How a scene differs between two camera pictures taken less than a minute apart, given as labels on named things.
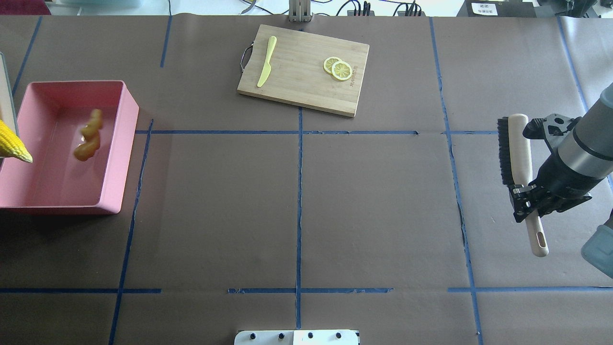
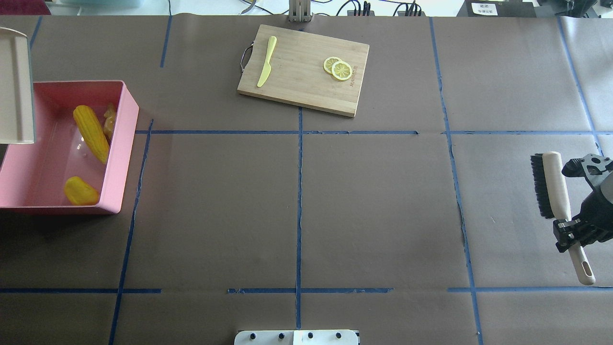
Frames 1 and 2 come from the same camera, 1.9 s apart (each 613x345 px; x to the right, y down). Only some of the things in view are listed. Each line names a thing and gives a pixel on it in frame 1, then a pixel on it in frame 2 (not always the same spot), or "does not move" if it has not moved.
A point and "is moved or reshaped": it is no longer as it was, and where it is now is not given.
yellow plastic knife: [272, 44] does not move
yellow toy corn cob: [11, 144] to [93, 131]
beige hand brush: [516, 168] is moved or reshaped
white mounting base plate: [297, 337] does not move
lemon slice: [329, 63] does not move
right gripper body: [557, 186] to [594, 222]
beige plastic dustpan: [7, 113] is moved or reshaped
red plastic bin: [79, 135] does not move
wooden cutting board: [297, 75] does not move
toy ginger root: [90, 134] to [109, 115]
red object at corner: [24, 7] does not move
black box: [497, 8] does not move
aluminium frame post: [300, 11] does not move
